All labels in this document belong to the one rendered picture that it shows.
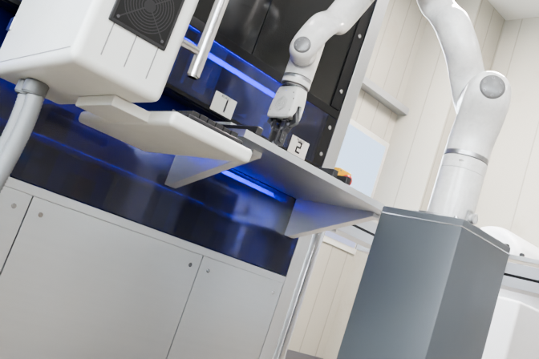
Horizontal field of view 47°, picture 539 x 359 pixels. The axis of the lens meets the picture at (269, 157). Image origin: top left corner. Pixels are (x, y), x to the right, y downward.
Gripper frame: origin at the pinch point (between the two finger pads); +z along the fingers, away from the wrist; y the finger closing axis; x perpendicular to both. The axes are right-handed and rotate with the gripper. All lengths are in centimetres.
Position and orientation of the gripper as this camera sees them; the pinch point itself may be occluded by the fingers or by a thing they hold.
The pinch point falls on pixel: (277, 137)
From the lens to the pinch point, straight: 175.4
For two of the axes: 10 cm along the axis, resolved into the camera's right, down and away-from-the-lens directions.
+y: 6.4, 0.7, -7.7
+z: -3.2, 9.3, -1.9
